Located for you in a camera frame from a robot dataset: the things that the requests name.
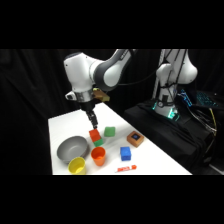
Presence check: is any blue-lit electronics box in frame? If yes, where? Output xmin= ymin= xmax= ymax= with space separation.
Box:
xmin=176 ymin=87 xmax=194 ymax=108

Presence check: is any grey bowl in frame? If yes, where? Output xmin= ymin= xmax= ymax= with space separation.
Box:
xmin=56 ymin=135 xmax=89 ymax=164

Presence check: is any black curtain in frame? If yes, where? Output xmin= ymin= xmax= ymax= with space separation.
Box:
xmin=0 ymin=49 xmax=224 ymax=175

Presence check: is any blue cube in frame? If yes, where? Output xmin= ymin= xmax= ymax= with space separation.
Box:
xmin=119 ymin=146 xmax=133 ymax=162

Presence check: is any yellow cable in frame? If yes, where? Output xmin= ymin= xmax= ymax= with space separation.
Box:
xmin=209 ymin=108 xmax=218 ymax=138

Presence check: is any wooden block with blue top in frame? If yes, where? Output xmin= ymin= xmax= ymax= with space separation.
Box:
xmin=126 ymin=130 xmax=145 ymax=148

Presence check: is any blue-lit keyboard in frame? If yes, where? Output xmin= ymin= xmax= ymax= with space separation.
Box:
xmin=195 ymin=90 xmax=219 ymax=108

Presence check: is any small green light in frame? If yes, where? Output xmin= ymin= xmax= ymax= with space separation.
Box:
xmin=166 ymin=108 xmax=181 ymax=123

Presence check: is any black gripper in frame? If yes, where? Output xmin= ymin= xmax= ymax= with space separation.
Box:
xmin=79 ymin=100 xmax=100 ymax=131

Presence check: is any yellow plastic cup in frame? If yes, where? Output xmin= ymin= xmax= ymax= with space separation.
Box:
xmin=67 ymin=156 xmax=87 ymax=175

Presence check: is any red cube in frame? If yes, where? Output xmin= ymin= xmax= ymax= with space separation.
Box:
xmin=88 ymin=128 xmax=102 ymax=142

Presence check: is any black cloth-covered stand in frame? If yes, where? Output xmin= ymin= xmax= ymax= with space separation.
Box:
xmin=122 ymin=99 xmax=224 ymax=175

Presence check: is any red and white marker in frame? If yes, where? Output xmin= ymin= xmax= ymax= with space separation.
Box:
xmin=114 ymin=164 xmax=138 ymax=174

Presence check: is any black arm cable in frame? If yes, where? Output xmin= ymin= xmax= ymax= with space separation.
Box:
xmin=116 ymin=49 xmax=168 ymax=87

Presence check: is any tan wrist camera mount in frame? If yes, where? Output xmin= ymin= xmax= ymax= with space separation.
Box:
xmin=92 ymin=87 xmax=111 ymax=103

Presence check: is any orange plastic cup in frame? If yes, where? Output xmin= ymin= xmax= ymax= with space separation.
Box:
xmin=90 ymin=146 xmax=107 ymax=167

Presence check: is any light green soft cube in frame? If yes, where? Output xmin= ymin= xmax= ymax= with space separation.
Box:
xmin=103 ymin=125 xmax=117 ymax=138

